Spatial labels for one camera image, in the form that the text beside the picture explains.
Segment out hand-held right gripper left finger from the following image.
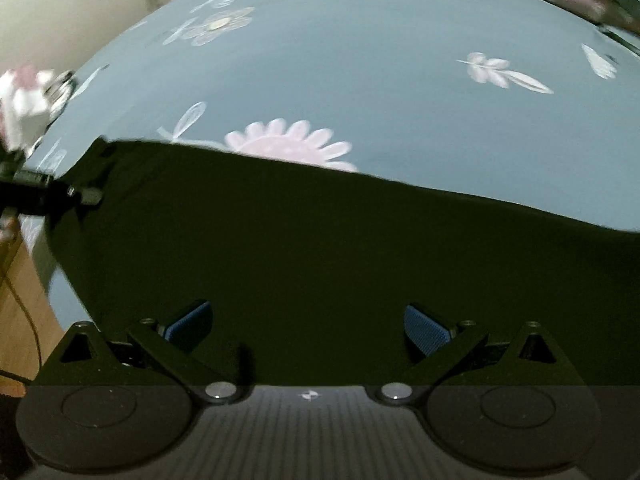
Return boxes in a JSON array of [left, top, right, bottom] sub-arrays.
[[59, 301, 244, 404]]

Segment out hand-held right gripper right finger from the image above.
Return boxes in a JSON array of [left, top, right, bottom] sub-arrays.
[[372, 303, 557, 404]]

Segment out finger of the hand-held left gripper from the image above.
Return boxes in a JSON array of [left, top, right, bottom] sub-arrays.
[[14, 169, 104, 217]]

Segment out black pants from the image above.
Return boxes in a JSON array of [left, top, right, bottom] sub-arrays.
[[42, 137, 640, 391]]

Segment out blue floral bed sheet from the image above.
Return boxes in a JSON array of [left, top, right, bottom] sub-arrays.
[[22, 0, 640, 323]]

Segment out blue pillow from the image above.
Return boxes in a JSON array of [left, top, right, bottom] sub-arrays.
[[597, 0, 640, 56]]

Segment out black cable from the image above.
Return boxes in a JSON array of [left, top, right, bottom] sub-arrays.
[[0, 267, 43, 386]]

